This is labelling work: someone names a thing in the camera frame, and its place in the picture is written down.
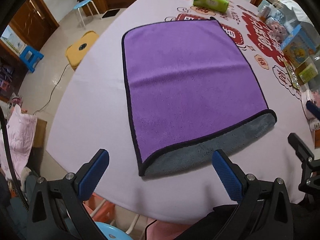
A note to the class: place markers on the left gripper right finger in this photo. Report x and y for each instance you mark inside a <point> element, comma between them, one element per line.
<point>263,208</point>

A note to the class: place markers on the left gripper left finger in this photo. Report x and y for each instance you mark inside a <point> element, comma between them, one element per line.
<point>56,209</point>

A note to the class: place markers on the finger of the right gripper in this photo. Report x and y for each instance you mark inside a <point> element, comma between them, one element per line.
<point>313,109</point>
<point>310,166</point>

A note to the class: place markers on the purple and grey towel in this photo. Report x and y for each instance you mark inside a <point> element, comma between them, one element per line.
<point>189,91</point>

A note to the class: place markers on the glass dome pink ornament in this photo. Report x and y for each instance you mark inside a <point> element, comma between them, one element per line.
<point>312,95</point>

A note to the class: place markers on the yellow liquid glass bottle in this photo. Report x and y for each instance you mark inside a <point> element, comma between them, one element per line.
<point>308,72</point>

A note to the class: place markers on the foil blister pack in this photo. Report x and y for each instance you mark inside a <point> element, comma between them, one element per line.
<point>292,75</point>

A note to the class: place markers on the blue children's book box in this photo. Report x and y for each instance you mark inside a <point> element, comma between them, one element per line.
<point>298,46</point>

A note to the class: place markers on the pink cartoon figure toy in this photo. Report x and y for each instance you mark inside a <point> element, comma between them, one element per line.
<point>279,32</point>

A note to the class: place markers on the pink bedding bundle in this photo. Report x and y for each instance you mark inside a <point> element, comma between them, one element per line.
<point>21,129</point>

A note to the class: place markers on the white appliance with cloth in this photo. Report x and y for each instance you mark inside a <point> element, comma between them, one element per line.
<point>294,16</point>

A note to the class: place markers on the metal drink can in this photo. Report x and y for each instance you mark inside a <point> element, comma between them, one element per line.
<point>264,12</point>

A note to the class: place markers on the blue plastic step stool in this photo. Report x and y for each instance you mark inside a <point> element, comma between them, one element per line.
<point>30,57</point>

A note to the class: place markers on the yellow bear chair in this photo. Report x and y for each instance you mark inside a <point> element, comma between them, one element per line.
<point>76,52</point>

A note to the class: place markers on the brown wooden door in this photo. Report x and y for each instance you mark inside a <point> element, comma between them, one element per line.
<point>34,23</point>

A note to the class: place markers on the light blue round stool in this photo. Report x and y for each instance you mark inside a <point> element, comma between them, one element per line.
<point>80,7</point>

